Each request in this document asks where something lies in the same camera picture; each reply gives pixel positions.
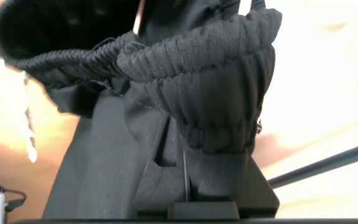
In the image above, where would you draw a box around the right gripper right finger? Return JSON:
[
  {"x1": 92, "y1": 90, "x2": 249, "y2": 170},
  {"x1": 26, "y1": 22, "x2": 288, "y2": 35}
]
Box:
[{"x1": 187, "y1": 155, "x2": 280, "y2": 218}]

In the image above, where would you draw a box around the black garment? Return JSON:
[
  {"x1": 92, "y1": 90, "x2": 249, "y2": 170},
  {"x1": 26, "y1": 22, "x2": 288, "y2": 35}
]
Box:
[{"x1": 0, "y1": 0, "x2": 283, "y2": 220}]

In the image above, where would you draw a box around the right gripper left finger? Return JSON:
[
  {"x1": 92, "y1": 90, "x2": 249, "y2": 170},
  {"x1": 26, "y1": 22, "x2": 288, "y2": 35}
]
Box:
[{"x1": 134, "y1": 115, "x2": 188, "y2": 216}]

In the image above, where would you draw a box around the black clothes rack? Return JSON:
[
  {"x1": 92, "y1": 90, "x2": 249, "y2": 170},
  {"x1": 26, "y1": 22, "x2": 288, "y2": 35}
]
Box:
[{"x1": 267, "y1": 139, "x2": 358, "y2": 190}]

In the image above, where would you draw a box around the black cable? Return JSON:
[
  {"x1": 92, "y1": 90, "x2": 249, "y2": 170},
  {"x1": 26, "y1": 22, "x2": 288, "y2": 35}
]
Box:
[{"x1": 0, "y1": 185, "x2": 27, "y2": 213}]

